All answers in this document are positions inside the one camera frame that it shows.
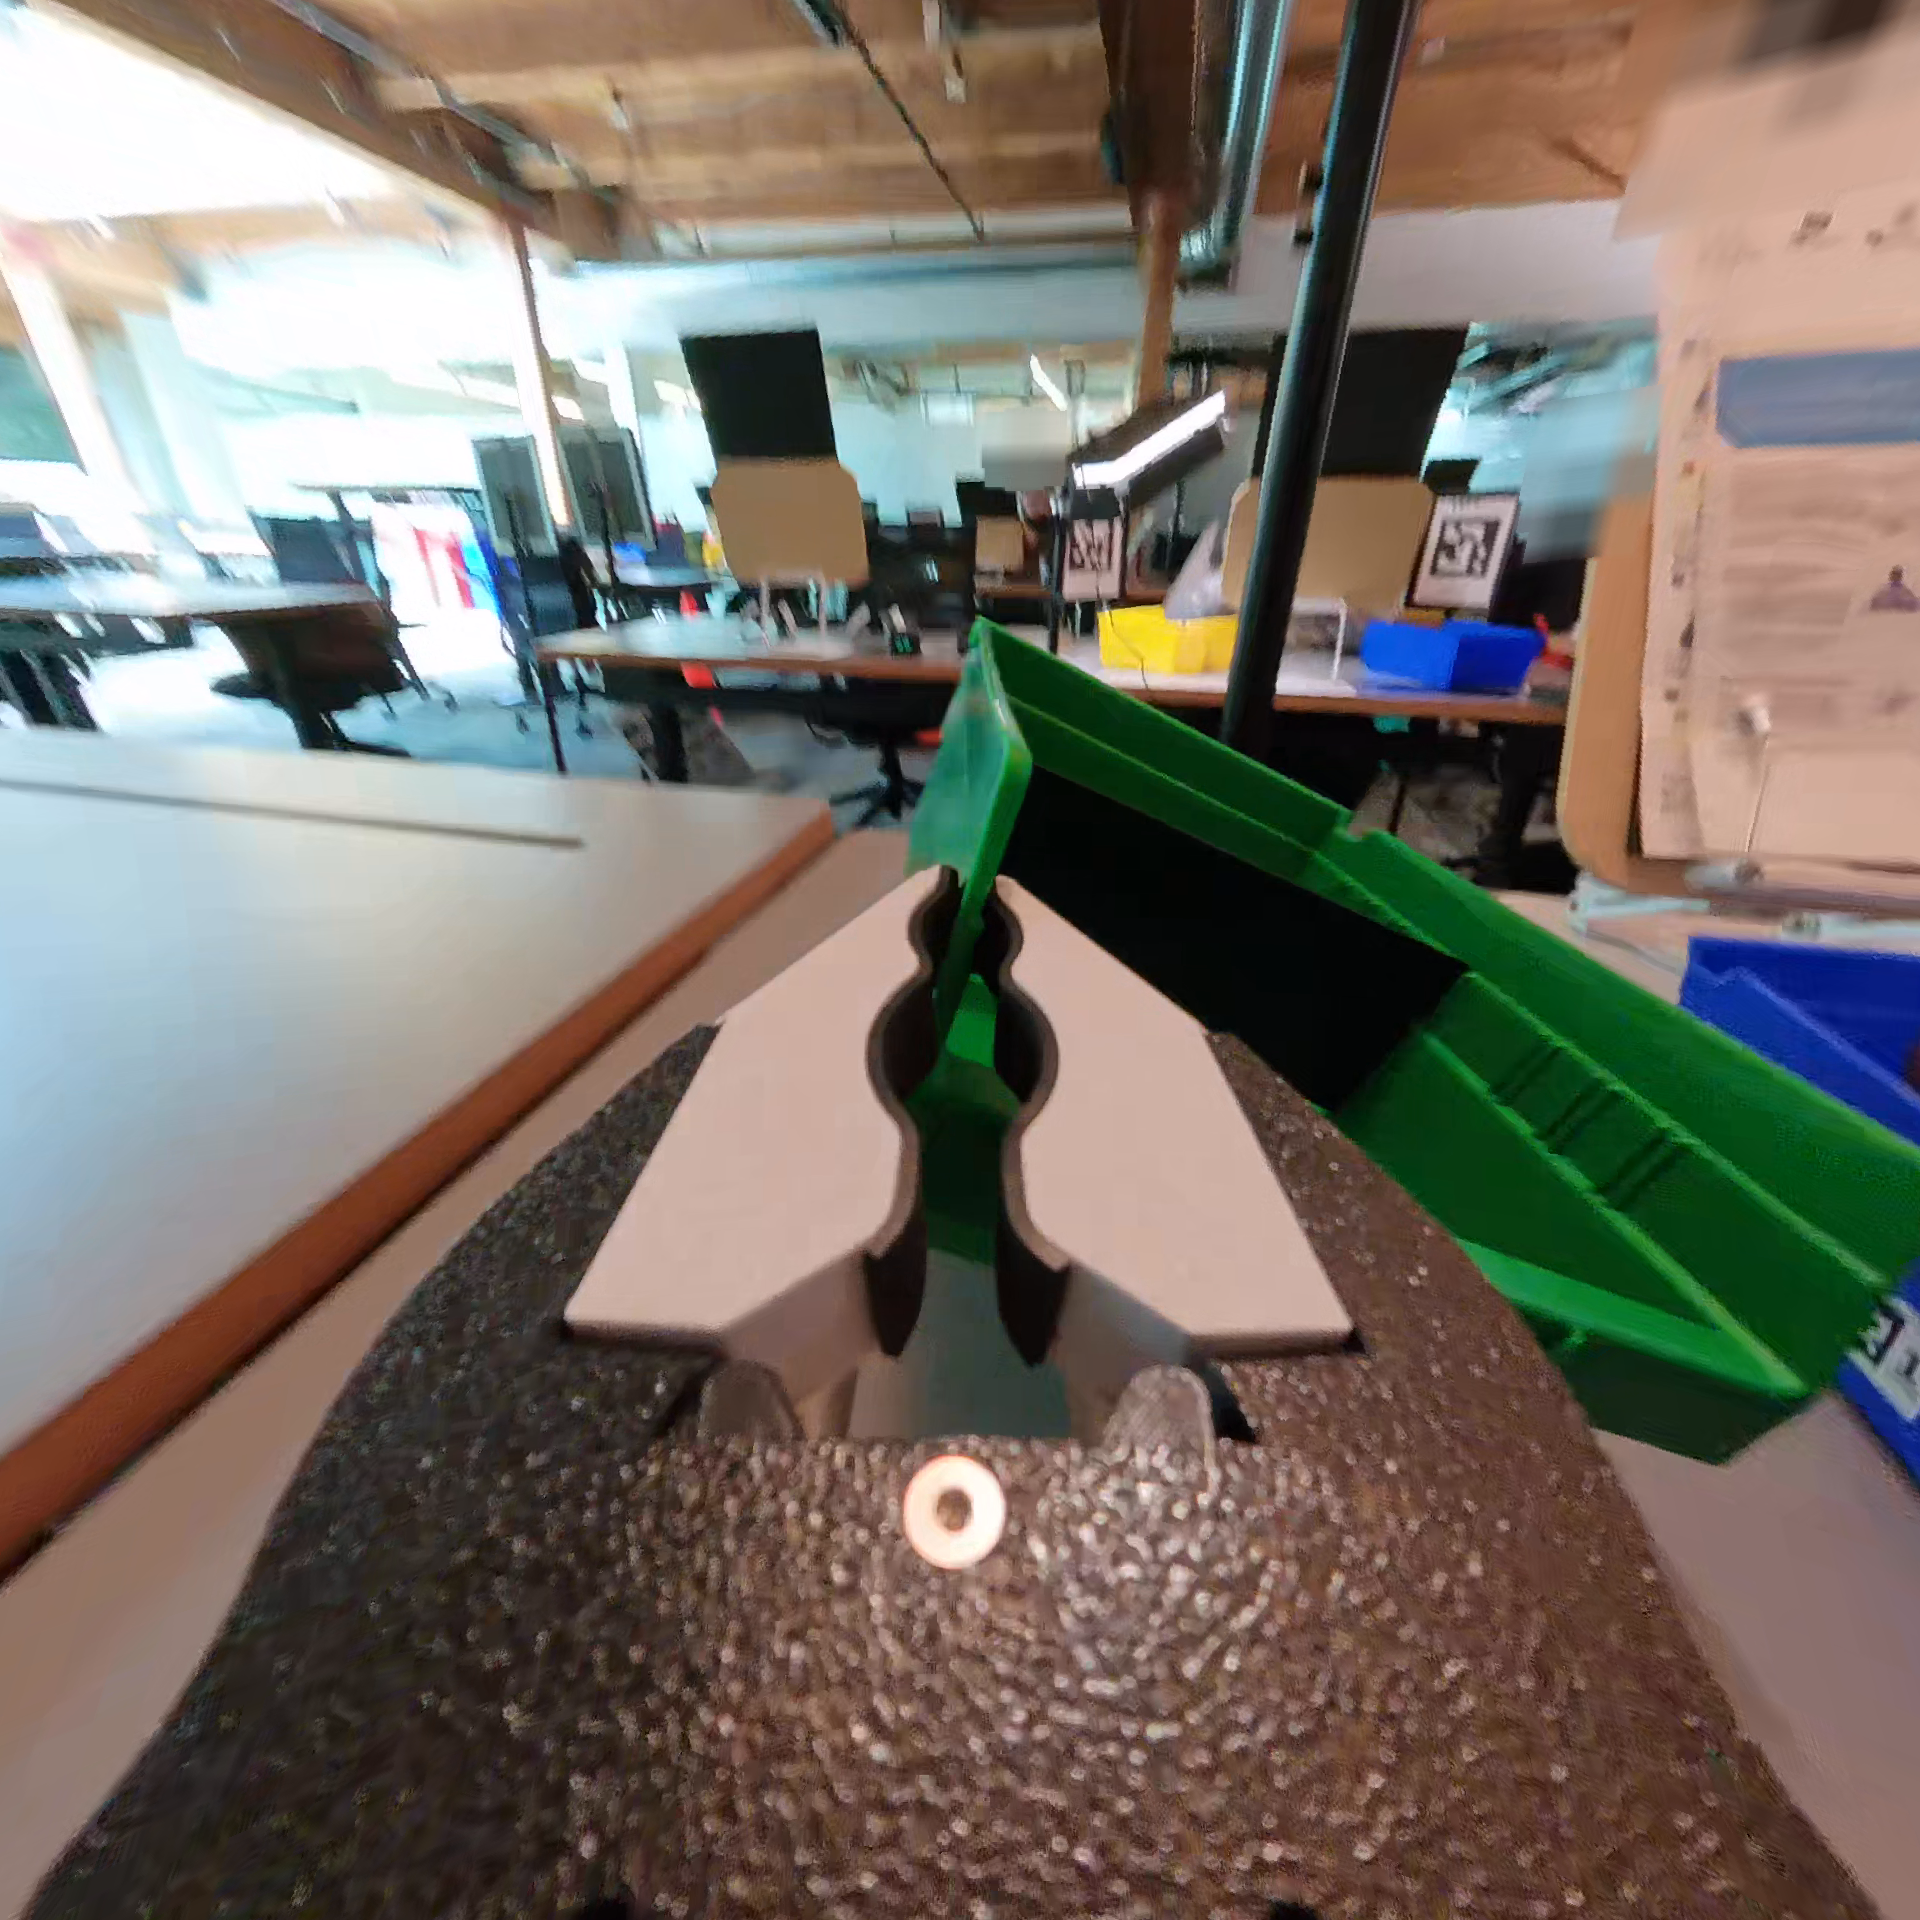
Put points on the black lamp stand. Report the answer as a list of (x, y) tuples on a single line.
[(1321, 374)]

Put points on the black office chair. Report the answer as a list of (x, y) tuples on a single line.
[(323, 630)]

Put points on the yellow plastic bin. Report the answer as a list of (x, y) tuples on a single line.
[(1163, 643)]

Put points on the blue plastic bin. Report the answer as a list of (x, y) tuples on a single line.
[(1801, 1004), (1449, 657)]

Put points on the instruction sheet on wooden stand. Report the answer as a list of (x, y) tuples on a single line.
[(1770, 600)]

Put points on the white light panel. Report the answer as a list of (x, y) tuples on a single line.
[(1149, 443)]

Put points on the wooden background desk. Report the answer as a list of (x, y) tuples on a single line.
[(841, 649)]

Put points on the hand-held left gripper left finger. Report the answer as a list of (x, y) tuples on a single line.
[(751, 1140)]

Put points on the black-and-white marker sign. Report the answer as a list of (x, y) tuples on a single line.
[(1466, 552)]

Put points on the green plastic bin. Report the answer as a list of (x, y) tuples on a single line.
[(1531, 1170)]

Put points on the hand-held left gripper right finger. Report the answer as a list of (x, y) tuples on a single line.
[(1185, 1170)]

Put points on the black panel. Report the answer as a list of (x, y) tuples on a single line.
[(1394, 404), (758, 398)]

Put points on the cardboard panel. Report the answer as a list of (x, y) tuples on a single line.
[(1364, 541), (788, 524)]

